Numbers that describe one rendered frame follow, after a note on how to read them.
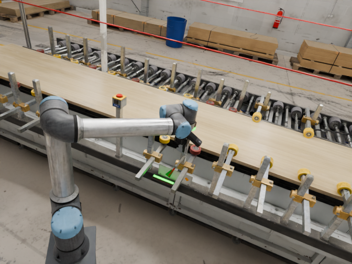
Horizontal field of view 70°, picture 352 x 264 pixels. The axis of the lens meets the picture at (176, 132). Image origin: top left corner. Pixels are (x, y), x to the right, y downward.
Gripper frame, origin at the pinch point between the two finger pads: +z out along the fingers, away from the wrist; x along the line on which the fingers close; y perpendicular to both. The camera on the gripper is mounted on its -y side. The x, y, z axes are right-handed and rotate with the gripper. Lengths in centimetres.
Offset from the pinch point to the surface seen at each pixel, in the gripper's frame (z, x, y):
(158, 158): 16.9, -5.3, 19.2
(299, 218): 39, -24, -86
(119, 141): 15, -6, 52
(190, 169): 15.1, -5.3, -5.3
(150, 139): 2.9, -6.1, 27.1
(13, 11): 78, -404, 639
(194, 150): 10.5, -20.2, -1.9
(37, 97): 2, -6, 126
